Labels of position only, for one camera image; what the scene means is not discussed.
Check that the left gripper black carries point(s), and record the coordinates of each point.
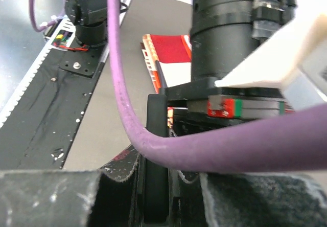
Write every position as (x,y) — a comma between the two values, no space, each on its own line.
(200,106)

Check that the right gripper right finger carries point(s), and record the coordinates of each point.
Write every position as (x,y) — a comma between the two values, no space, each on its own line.
(252,199)

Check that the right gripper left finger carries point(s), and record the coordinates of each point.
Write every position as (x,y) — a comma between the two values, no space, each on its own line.
(103,197)

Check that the black smartphone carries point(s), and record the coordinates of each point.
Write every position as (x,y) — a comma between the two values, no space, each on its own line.
(156,198)

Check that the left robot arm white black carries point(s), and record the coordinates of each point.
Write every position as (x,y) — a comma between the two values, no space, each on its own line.
(225,32)

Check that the patterned orange red cloth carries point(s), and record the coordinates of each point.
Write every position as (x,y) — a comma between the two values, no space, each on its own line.
(174,53)

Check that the knife with black handle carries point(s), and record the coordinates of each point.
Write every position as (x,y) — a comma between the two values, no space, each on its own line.
(162,80)

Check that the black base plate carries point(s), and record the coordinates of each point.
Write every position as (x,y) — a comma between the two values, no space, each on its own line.
(41,128)

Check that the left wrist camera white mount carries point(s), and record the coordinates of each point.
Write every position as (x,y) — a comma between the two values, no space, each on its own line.
(274,62)

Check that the slotted grey cable duct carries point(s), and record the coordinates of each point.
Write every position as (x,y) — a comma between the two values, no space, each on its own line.
(27,79)

